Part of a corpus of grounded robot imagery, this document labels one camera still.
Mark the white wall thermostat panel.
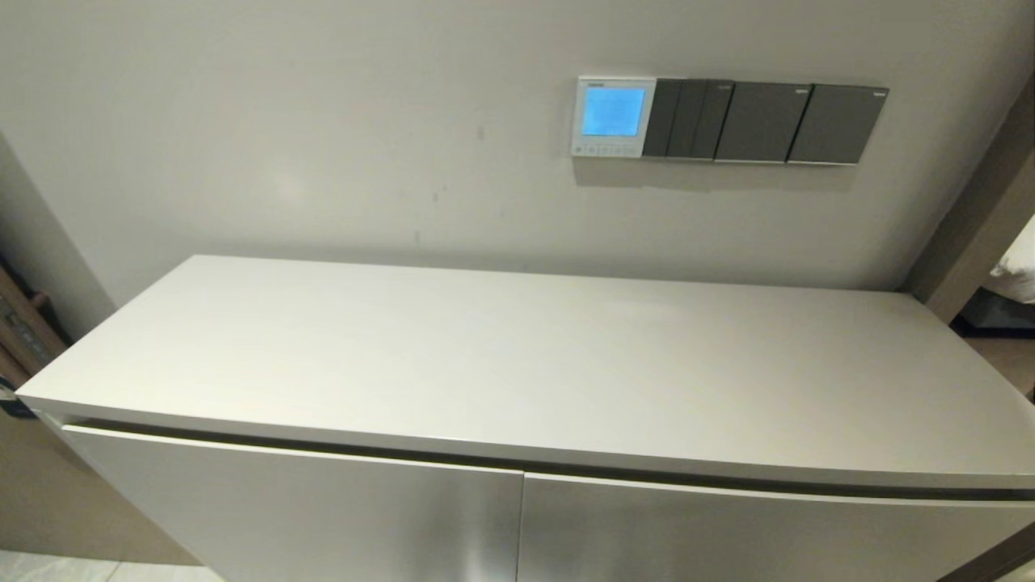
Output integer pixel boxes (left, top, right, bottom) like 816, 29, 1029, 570
571, 76, 657, 159

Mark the white sideboard cabinet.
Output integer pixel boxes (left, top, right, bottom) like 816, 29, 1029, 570
15, 255, 1035, 582

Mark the white cabinet door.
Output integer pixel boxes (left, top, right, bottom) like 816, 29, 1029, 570
517, 473, 1035, 582
61, 424, 525, 582

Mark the dark bed base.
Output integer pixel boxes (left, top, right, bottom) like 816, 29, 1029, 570
950, 287, 1035, 337

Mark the white bedding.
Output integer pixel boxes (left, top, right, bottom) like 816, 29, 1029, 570
991, 217, 1035, 305

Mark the grey triple rocker switch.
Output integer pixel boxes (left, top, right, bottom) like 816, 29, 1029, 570
643, 78, 735, 161

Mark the grey single wall switch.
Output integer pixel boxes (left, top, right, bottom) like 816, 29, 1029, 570
787, 85, 890, 167
714, 82, 813, 165

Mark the brown door frame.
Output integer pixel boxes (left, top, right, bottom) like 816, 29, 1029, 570
902, 77, 1035, 324

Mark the brown wooden slat frame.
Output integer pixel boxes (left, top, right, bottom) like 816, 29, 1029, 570
0, 265, 68, 390

